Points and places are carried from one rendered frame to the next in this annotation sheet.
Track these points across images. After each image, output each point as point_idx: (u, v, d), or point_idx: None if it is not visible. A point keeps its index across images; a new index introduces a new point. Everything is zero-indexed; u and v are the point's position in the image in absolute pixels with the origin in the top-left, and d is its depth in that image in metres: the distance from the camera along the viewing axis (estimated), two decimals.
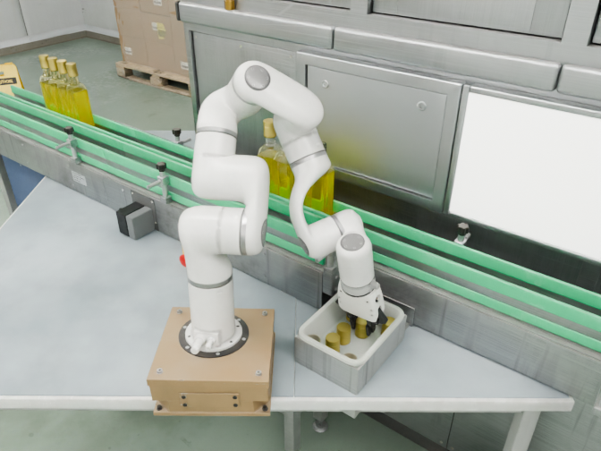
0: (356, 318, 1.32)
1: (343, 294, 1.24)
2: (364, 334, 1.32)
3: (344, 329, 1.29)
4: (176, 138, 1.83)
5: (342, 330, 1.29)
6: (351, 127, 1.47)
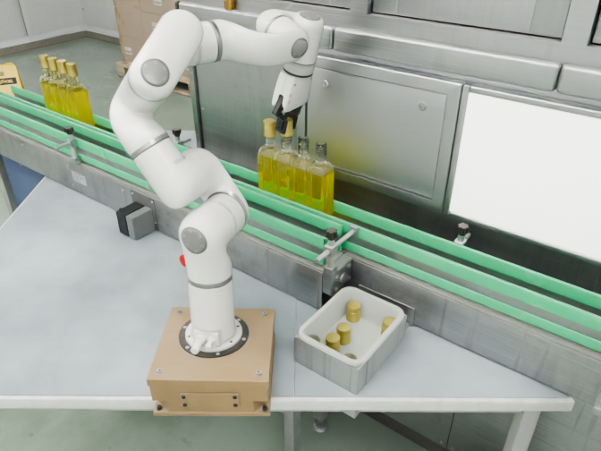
0: (283, 121, 1.42)
1: (296, 87, 1.33)
2: (292, 129, 1.45)
3: (344, 329, 1.29)
4: (176, 138, 1.83)
5: (342, 330, 1.29)
6: (351, 127, 1.47)
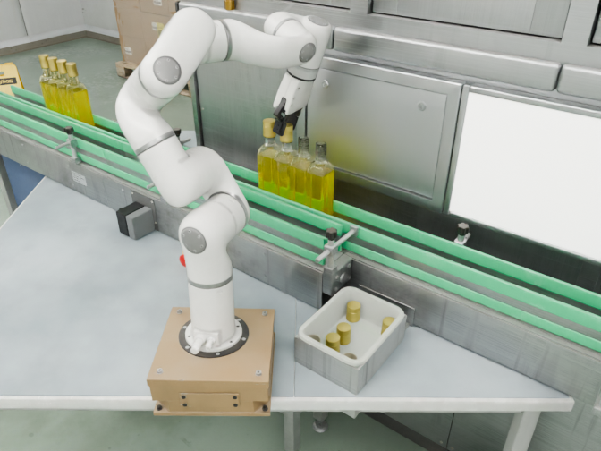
0: (281, 123, 1.42)
1: (300, 90, 1.34)
2: (292, 134, 1.47)
3: (344, 329, 1.29)
4: (176, 138, 1.83)
5: (342, 330, 1.29)
6: (351, 127, 1.47)
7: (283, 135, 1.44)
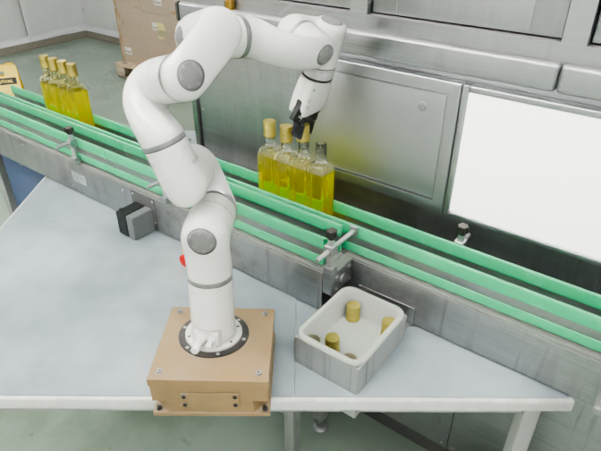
0: (300, 126, 1.39)
1: (316, 92, 1.30)
2: (292, 134, 1.46)
3: (307, 123, 1.41)
4: None
5: (308, 124, 1.40)
6: (351, 127, 1.47)
7: (282, 135, 1.44)
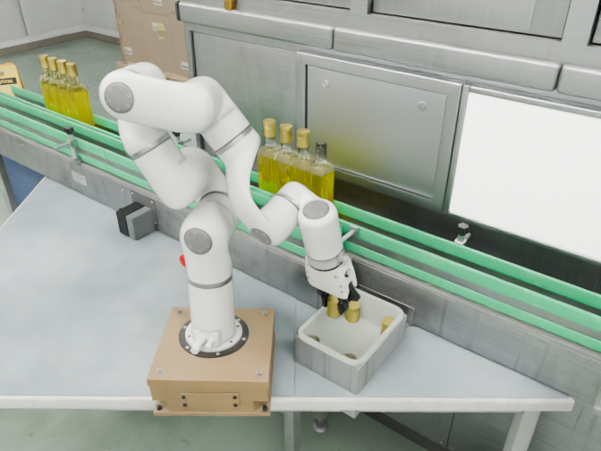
0: (328, 294, 1.21)
1: (311, 268, 1.13)
2: (292, 134, 1.46)
3: (307, 130, 1.41)
4: (176, 138, 1.83)
5: (308, 131, 1.41)
6: (351, 127, 1.47)
7: (282, 135, 1.44)
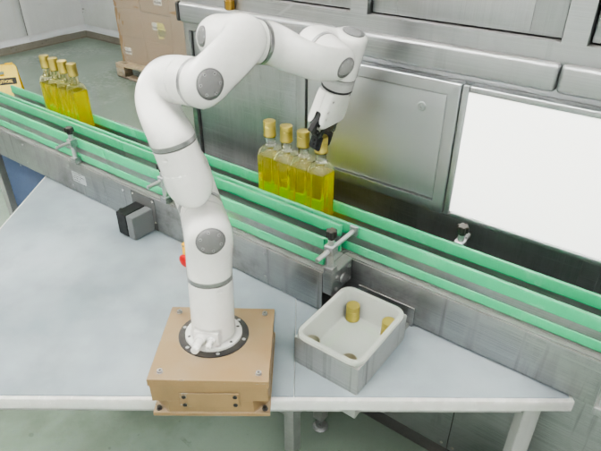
0: (317, 138, 1.37)
1: (334, 104, 1.28)
2: (292, 134, 1.46)
3: (307, 130, 1.41)
4: None
5: (308, 131, 1.41)
6: (351, 127, 1.47)
7: (282, 135, 1.44)
